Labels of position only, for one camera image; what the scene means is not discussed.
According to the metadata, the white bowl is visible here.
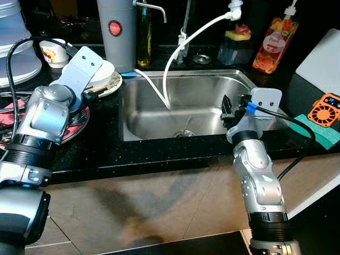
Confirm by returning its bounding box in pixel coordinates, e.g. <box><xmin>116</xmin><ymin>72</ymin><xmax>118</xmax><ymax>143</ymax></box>
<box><xmin>87</xmin><ymin>59</ymin><xmax>115</xmax><ymax>89</ymax></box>

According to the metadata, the pink plate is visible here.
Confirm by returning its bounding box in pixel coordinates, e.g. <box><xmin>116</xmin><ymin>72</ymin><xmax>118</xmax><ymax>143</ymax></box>
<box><xmin>0</xmin><ymin>95</ymin><xmax>90</xmax><ymax>150</ymax></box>

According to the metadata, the chrome kitchen faucet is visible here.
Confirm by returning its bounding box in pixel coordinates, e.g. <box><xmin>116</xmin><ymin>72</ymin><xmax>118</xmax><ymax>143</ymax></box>
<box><xmin>177</xmin><ymin>0</ymin><xmax>193</xmax><ymax>65</ymax></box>

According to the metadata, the yellow floral patterned plate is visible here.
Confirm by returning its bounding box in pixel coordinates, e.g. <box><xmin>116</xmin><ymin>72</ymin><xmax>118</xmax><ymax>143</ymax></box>
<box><xmin>84</xmin><ymin>71</ymin><xmax>123</xmax><ymax>98</ymax></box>

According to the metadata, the stainless steel sink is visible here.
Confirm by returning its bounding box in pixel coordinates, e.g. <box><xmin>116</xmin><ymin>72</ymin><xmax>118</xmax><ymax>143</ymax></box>
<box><xmin>117</xmin><ymin>69</ymin><xmax>291</xmax><ymax>143</ymax></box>

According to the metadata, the metal sink drain strainer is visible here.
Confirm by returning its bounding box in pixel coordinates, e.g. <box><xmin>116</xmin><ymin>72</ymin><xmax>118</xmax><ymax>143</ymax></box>
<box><xmin>172</xmin><ymin>129</ymin><xmax>197</xmax><ymax>138</ymax></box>

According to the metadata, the round metal countertop cap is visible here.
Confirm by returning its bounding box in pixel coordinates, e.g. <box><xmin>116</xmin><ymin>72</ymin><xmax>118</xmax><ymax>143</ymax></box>
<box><xmin>192</xmin><ymin>53</ymin><xmax>212</xmax><ymax>65</ymax></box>

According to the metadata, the dark sponge holder dispenser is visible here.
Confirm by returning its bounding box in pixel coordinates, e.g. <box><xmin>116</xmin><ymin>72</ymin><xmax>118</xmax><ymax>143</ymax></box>
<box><xmin>217</xmin><ymin>32</ymin><xmax>253</xmax><ymax>66</ymax></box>

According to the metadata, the grey water filter jug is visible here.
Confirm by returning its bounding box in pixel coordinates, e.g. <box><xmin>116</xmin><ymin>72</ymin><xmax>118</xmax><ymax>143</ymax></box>
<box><xmin>96</xmin><ymin>0</ymin><xmax>167</xmax><ymax>74</ymax></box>

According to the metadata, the white printed cup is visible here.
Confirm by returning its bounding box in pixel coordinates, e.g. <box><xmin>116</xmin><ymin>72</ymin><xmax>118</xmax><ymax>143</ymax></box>
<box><xmin>39</xmin><ymin>38</ymin><xmax>70</xmax><ymax>69</ymax></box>

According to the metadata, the yellow sponge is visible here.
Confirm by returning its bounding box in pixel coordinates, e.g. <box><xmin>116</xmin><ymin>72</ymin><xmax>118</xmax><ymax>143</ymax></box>
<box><xmin>224</xmin><ymin>30</ymin><xmax>252</xmax><ymax>43</ymax></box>

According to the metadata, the orange soap pump bottle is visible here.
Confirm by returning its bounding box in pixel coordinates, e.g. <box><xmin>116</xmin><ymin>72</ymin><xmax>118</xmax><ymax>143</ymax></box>
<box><xmin>251</xmin><ymin>0</ymin><xmax>300</xmax><ymax>74</ymax></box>

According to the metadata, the olive oil glass bottle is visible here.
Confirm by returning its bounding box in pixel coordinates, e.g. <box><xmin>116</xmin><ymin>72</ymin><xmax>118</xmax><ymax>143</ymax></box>
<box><xmin>137</xmin><ymin>4</ymin><xmax>154</xmax><ymax>69</ymax></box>

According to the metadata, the pink scrubber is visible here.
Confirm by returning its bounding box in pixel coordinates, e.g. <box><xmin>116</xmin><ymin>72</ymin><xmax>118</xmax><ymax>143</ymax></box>
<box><xmin>235</xmin><ymin>22</ymin><xmax>252</xmax><ymax>37</ymax></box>

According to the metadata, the white stacked plastic container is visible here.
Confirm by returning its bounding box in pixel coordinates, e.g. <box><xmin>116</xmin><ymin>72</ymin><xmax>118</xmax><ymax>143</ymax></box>
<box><xmin>0</xmin><ymin>0</ymin><xmax>43</xmax><ymax>89</ymax></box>

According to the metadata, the green sponge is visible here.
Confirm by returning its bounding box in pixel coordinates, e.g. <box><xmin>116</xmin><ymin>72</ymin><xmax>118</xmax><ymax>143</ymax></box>
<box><xmin>289</xmin><ymin>114</ymin><xmax>340</xmax><ymax>150</ymax></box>

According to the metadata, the orange mini fan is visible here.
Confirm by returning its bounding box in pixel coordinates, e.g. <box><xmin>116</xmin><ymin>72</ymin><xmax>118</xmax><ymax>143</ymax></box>
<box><xmin>307</xmin><ymin>92</ymin><xmax>340</xmax><ymax>129</ymax></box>

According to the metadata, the white cutting board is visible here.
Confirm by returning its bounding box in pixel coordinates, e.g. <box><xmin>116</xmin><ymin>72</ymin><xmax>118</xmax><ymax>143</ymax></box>
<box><xmin>295</xmin><ymin>27</ymin><xmax>340</xmax><ymax>97</ymax></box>

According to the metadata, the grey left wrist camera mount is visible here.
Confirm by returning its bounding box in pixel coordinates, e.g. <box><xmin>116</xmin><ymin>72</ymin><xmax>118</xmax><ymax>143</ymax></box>
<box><xmin>62</xmin><ymin>46</ymin><xmax>105</xmax><ymax>97</ymax></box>

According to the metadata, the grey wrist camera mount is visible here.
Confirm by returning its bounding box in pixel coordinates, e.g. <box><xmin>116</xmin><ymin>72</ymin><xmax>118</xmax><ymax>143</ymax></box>
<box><xmin>62</xmin><ymin>46</ymin><xmax>105</xmax><ymax>97</ymax></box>
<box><xmin>234</xmin><ymin>88</ymin><xmax>283</xmax><ymax>133</ymax></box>

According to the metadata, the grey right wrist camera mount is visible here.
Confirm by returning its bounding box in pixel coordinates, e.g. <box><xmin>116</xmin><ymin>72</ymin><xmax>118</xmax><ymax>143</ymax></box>
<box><xmin>234</xmin><ymin>88</ymin><xmax>283</xmax><ymax>133</ymax></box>

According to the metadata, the white water hose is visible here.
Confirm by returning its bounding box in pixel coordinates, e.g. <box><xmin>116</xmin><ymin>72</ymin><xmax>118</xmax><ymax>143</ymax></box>
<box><xmin>132</xmin><ymin>0</ymin><xmax>244</xmax><ymax>110</ymax></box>

